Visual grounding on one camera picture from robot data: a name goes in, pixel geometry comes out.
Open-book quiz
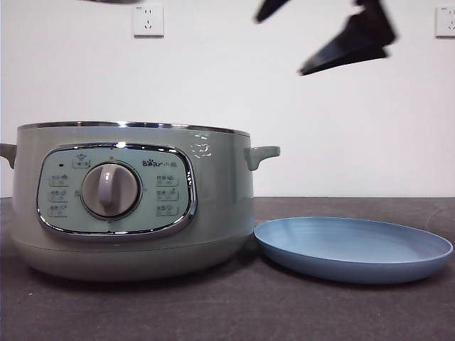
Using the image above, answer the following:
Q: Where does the light blue round plate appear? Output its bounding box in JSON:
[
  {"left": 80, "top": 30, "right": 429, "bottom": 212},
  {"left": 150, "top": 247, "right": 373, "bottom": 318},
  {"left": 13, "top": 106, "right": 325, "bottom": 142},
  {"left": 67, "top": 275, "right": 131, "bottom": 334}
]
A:
[{"left": 253, "top": 217, "right": 455, "bottom": 285}]

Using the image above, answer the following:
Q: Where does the pale green electric steamer pot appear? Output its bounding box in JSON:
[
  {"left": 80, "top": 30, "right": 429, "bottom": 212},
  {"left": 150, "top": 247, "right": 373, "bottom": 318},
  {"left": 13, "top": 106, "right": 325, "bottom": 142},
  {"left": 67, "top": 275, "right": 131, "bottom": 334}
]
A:
[{"left": 0, "top": 121, "right": 281, "bottom": 283}]

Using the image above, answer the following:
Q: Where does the white wall power outlet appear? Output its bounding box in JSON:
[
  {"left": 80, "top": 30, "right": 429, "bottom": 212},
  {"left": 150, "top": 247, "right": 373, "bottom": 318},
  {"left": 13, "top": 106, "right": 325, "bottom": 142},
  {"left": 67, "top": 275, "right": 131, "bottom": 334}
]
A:
[
  {"left": 133, "top": 4, "right": 166, "bottom": 39},
  {"left": 435, "top": 6, "right": 455, "bottom": 39}
]

